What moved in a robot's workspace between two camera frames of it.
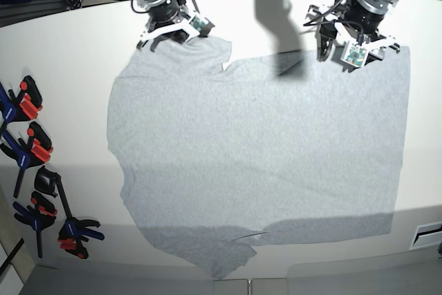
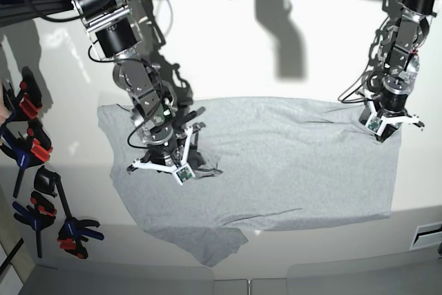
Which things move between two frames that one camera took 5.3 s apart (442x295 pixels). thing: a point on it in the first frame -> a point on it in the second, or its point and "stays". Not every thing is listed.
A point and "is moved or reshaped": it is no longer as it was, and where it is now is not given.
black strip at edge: (10, 256) stays
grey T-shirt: (213, 159) is moved or reshaped
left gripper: (361, 14) -> (395, 89)
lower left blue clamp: (40, 217) stays
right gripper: (171, 11) -> (166, 151)
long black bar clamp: (73, 231) stays
